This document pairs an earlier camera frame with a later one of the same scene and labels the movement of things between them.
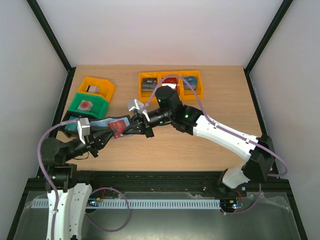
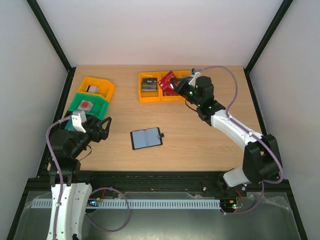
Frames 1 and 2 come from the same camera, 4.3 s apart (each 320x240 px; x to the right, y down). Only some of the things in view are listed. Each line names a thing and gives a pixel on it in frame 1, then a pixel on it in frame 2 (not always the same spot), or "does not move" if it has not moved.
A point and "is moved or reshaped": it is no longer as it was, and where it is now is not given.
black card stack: x=148 y=84 does not move
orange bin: x=106 y=87 does not move
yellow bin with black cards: x=147 y=83 does not move
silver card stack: x=91 y=88 does not move
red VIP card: x=117 y=127 is moved or reshaped
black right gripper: x=145 y=124 to x=181 y=86
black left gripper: x=94 y=142 to x=102 y=134
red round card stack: x=85 y=106 does not move
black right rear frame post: x=285 y=6 does not move
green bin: x=100 y=107 does not move
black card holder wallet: x=103 y=121 to x=146 y=138
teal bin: x=72 y=127 does not move
